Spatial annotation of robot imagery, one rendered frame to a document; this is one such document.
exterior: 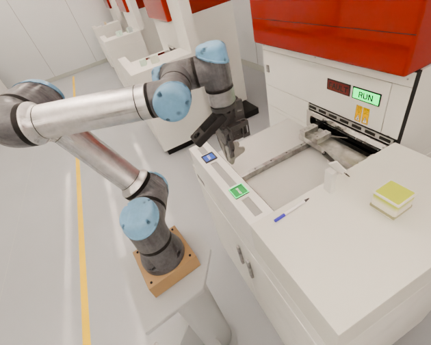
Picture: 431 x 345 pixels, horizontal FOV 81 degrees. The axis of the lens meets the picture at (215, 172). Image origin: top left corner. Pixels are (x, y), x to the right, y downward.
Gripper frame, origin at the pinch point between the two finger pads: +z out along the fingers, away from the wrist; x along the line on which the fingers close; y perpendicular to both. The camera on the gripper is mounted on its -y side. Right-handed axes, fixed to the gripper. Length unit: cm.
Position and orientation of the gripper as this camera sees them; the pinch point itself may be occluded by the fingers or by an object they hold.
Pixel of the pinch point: (229, 161)
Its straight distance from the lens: 81.8
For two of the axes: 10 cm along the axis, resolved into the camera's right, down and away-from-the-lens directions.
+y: 8.8, -4.4, 2.1
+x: -4.3, -5.1, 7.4
